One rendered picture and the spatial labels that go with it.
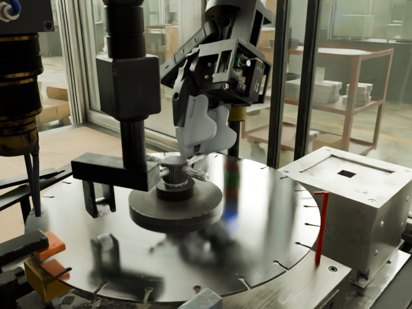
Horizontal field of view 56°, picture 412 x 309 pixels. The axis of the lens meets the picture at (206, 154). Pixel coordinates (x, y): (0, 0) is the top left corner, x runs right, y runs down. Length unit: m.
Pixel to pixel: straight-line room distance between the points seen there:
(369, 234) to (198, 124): 0.31
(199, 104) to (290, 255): 0.20
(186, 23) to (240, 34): 0.58
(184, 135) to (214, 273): 0.18
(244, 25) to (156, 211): 0.23
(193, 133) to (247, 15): 0.15
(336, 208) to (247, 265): 0.30
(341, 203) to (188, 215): 0.28
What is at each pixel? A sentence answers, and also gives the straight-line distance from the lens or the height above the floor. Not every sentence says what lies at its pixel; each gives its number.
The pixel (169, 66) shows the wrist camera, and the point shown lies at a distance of 0.54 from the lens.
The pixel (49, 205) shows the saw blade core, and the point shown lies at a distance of 0.49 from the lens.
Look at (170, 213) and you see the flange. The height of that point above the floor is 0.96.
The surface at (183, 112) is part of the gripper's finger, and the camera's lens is 0.46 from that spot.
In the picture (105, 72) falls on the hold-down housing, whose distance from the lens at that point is 0.34.
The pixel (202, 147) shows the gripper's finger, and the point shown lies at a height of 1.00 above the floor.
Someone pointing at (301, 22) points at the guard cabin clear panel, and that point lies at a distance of 0.85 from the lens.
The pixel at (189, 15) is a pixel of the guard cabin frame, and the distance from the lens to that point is 1.03.
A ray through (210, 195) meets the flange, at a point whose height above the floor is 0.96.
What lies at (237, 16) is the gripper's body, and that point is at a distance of 0.49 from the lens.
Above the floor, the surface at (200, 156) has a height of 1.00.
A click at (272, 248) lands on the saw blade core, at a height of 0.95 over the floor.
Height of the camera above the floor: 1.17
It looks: 21 degrees down
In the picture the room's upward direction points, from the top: straight up
